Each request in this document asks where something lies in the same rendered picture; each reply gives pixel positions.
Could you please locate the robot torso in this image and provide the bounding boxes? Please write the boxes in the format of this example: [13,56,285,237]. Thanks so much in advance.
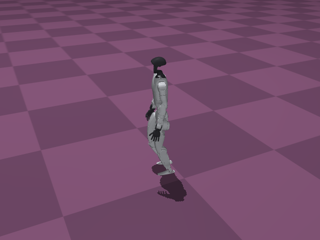
[151,73,168,121]

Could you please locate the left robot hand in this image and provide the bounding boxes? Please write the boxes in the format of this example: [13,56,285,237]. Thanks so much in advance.
[149,124,162,141]

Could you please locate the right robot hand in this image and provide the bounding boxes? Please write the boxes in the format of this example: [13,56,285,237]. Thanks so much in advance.
[145,104,155,121]

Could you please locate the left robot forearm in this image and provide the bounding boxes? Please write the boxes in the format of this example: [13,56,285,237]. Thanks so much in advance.
[156,104,166,129]

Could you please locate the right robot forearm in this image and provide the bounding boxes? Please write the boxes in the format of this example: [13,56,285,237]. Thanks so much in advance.
[151,97,156,109]

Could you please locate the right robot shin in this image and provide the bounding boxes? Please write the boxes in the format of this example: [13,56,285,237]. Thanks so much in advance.
[148,143,158,154]

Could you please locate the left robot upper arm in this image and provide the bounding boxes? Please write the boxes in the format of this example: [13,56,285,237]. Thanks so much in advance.
[157,81,168,109]

